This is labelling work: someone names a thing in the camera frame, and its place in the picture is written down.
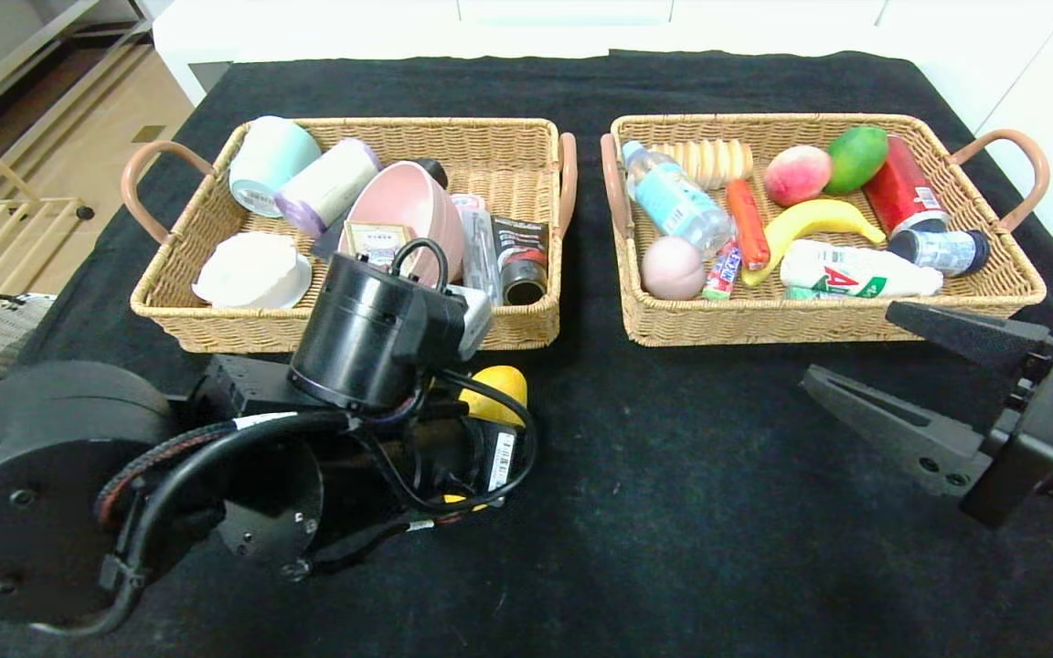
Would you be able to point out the yellow mango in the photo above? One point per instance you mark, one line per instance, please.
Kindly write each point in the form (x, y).
(504, 388)

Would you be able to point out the yellow banana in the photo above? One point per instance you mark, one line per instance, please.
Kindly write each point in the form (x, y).
(810, 221)

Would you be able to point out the white cabinet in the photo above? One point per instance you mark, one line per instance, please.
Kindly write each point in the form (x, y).
(307, 27)

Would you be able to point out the red candy pack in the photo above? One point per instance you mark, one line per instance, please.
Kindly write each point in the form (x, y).
(721, 272)

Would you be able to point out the red soda can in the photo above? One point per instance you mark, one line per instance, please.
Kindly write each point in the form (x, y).
(901, 187)

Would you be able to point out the orange sausage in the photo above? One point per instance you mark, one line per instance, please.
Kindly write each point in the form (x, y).
(746, 224)

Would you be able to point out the white milk drink bottle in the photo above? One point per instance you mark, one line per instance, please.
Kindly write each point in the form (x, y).
(856, 272)

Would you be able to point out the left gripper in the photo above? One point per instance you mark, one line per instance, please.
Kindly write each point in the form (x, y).
(500, 461)

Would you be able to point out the red peach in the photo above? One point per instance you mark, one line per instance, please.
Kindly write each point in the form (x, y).
(798, 175)

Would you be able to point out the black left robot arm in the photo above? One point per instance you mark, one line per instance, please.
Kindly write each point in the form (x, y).
(33, 475)

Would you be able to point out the pink bowl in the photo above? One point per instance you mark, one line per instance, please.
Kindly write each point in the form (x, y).
(408, 196)

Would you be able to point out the white ceramic dish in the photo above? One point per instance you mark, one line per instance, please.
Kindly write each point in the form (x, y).
(252, 270)

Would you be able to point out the wicker basket holding food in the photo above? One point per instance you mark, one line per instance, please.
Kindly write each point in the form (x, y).
(947, 320)

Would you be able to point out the ridged bread loaf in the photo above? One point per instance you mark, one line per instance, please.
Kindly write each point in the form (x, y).
(718, 160)

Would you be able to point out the small silver jar black cap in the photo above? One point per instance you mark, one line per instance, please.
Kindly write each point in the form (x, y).
(942, 251)

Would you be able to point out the white bottle purple cap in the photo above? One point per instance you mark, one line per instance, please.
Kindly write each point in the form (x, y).
(330, 187)

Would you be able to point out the wicker basket holding pink bowl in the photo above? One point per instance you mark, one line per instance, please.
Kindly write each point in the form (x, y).
(216, 329)

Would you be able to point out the black table cloth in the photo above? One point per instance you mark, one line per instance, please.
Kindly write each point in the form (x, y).
(673, 548)

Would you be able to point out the water bottle blue cap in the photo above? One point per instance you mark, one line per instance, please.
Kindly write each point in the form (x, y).
(673, 196)

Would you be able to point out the playing card box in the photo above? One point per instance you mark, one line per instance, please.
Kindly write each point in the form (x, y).
(376, 242)

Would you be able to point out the pale pink peach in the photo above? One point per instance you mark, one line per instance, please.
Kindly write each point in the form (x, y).
(673, 270)

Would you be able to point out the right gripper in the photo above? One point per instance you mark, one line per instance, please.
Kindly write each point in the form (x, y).
(1022, 437)

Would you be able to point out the green mango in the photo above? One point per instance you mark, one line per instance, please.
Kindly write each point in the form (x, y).
(857, 157)

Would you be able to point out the teal plastic mug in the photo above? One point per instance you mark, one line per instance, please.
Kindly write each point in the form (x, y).
(271, 160)

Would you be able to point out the black packaged item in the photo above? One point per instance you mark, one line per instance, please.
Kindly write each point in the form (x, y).
(522, 247)

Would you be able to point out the grey shelf unit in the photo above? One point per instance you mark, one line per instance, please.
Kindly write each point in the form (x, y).
(33, 41)

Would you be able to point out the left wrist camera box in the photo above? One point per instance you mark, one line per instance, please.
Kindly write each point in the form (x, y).
(473, 320)

